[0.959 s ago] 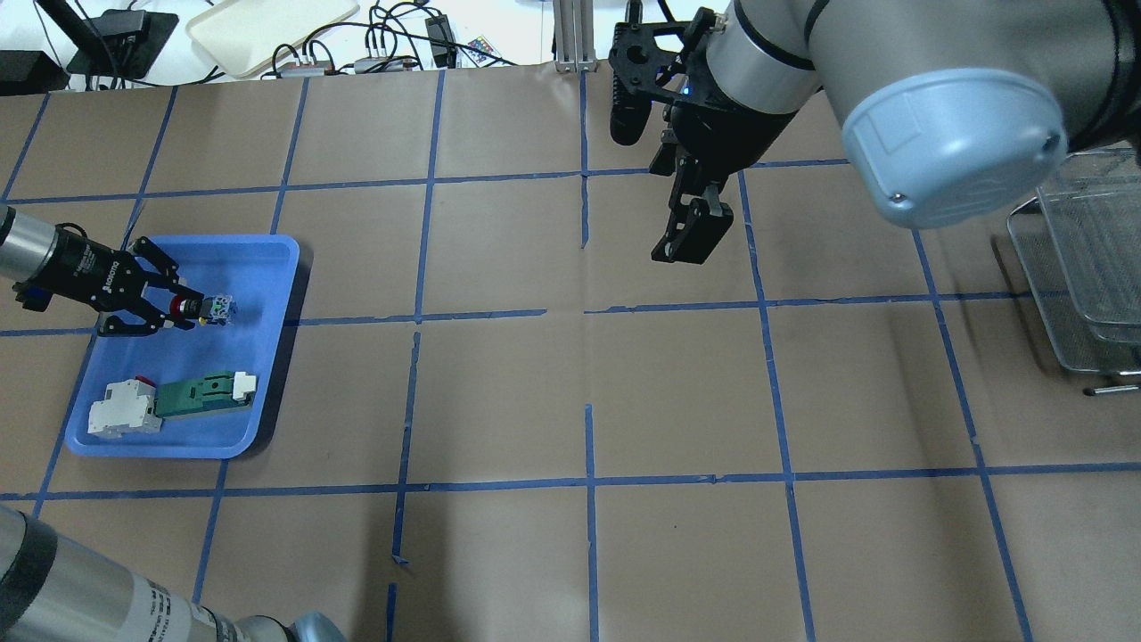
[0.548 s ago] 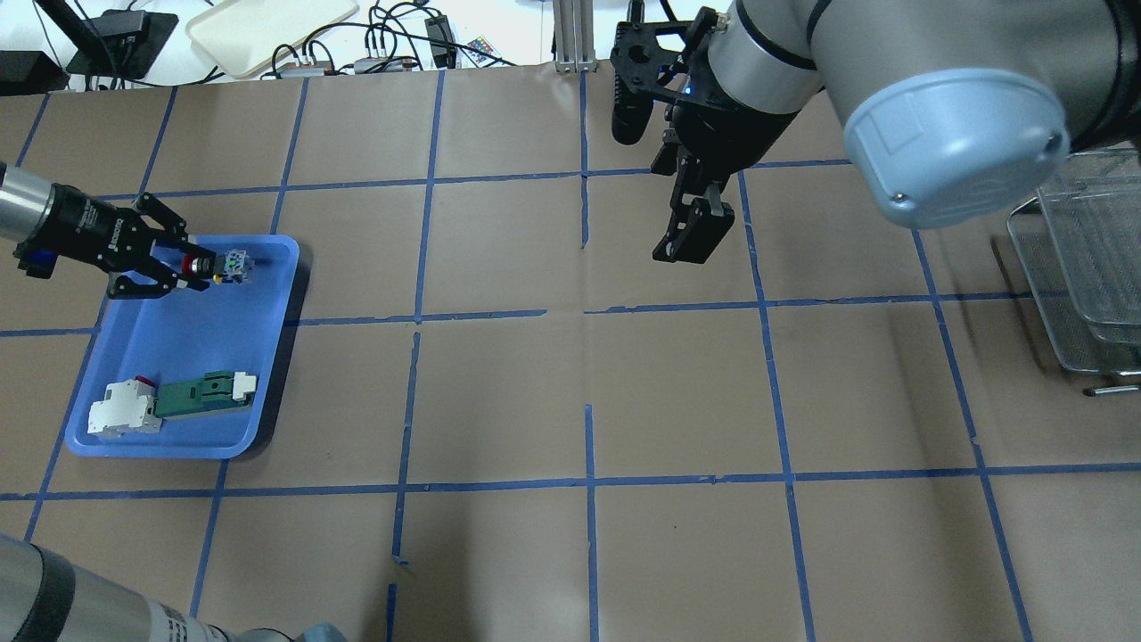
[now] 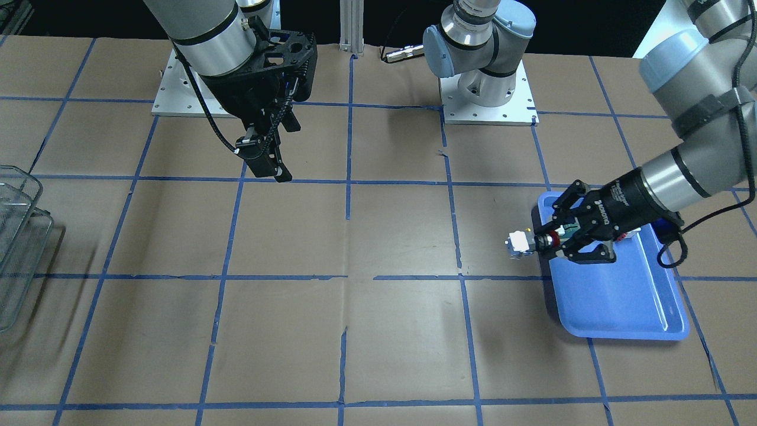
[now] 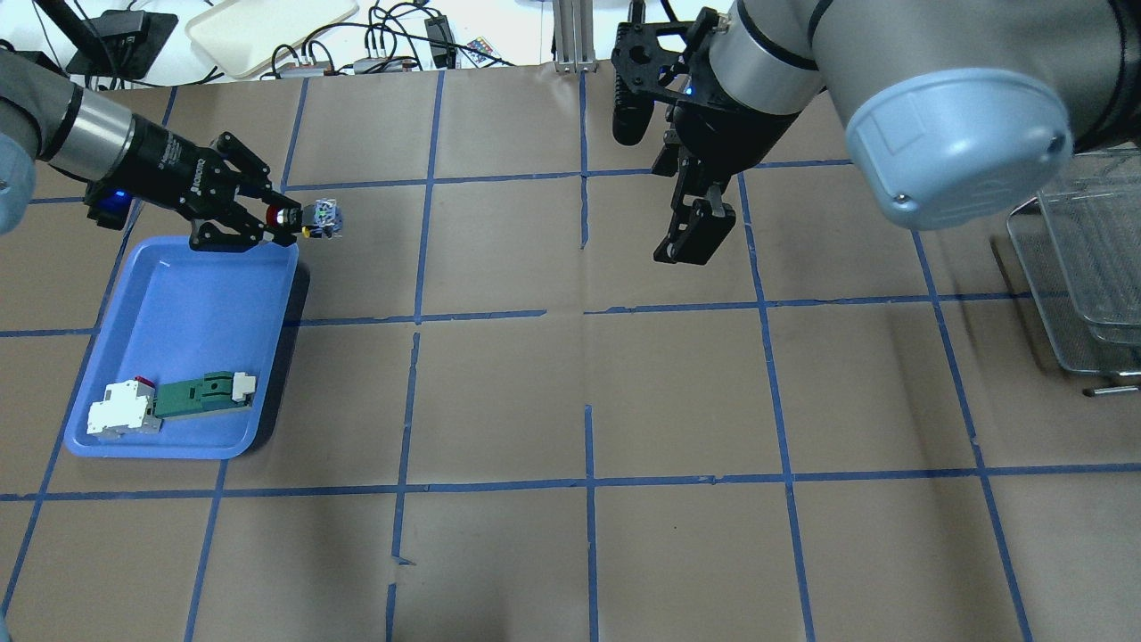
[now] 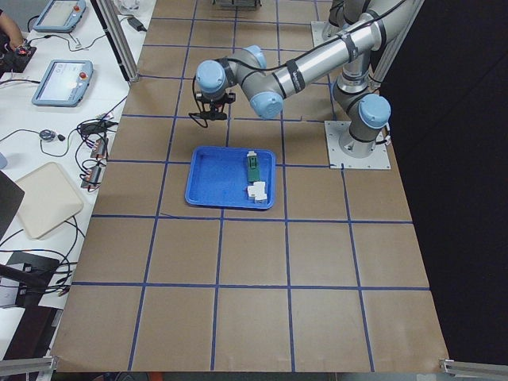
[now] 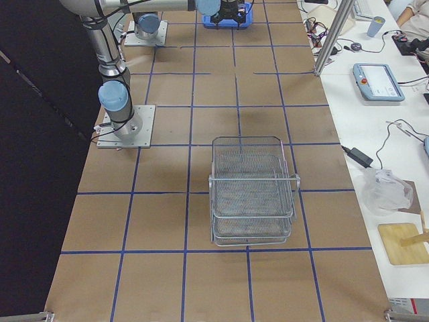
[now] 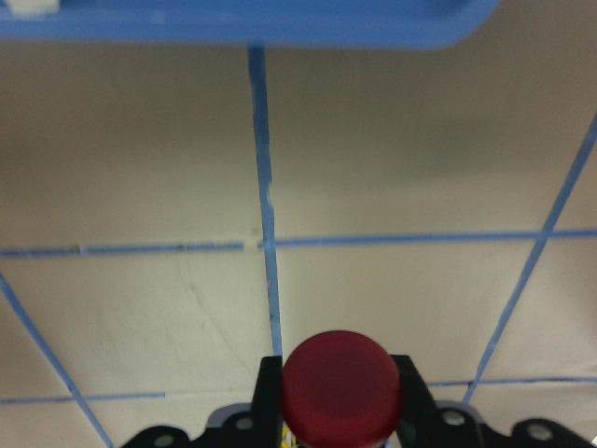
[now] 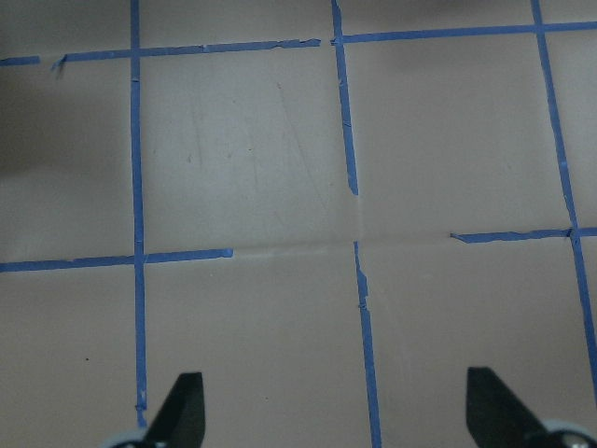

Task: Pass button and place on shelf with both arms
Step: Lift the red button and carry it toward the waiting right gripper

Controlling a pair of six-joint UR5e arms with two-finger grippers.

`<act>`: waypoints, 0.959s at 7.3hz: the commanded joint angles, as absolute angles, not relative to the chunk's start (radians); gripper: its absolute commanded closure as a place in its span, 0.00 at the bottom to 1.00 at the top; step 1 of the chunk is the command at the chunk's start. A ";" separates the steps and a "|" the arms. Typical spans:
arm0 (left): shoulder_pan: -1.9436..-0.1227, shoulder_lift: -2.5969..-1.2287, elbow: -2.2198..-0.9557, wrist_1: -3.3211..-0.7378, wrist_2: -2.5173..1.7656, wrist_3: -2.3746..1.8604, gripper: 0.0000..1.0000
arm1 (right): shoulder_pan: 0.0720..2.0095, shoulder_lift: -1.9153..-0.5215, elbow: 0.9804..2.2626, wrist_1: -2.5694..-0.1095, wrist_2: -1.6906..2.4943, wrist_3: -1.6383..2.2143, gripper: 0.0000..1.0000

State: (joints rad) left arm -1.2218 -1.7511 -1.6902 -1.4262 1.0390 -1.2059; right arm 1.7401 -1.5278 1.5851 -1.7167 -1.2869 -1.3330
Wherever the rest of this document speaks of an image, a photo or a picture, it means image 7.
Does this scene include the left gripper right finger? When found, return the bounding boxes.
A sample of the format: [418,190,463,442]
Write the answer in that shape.
[391,355,437,447]

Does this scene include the blue plastic tray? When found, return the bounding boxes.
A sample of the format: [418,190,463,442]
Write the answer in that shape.
[1,1,499,50]

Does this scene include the white circuit breaker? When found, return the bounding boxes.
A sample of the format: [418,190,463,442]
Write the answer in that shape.
[5,0,61,17]

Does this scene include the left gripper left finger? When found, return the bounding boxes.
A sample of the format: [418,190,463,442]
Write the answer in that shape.
[249,357,284,448]

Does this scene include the red emergency stop button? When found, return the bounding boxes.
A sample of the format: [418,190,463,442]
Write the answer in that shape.
[281,330,403,447]

